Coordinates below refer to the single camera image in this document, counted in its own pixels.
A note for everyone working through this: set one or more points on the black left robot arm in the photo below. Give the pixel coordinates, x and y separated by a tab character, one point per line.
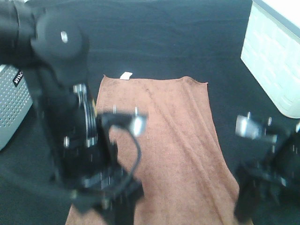
51	50

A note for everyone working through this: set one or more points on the brown towel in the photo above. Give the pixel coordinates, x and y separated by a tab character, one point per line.
185	178

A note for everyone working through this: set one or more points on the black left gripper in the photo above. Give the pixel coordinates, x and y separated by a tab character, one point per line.
85	160

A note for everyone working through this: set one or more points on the white plastic storage bin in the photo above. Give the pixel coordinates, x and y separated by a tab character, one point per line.
271	52

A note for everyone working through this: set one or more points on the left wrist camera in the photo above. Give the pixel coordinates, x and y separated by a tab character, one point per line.
135	123

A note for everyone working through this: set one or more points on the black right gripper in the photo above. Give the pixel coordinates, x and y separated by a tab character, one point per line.
276	178

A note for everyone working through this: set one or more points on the white perforated laundry basket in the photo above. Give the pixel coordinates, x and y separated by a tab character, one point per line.
15	102

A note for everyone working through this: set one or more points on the black table cloth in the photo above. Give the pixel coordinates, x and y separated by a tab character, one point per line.
166	39

